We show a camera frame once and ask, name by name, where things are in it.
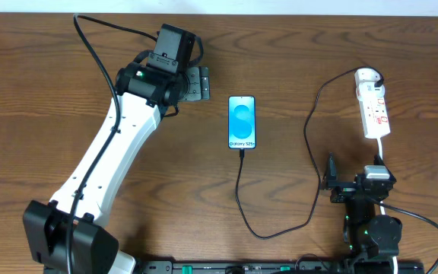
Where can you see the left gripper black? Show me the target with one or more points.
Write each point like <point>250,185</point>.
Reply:
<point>198,84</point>

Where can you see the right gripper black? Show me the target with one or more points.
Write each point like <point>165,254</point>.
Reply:
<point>350,186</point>

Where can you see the Galaxy S25+ smartphone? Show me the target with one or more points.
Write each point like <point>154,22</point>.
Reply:
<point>241,122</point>

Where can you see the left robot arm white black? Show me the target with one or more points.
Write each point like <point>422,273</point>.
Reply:
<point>67,234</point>

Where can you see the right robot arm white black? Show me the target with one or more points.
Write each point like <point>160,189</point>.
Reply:
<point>373,238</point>

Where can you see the white power strip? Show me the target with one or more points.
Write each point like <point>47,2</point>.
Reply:
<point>370,92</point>

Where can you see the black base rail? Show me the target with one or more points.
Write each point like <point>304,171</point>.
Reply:
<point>305,266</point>

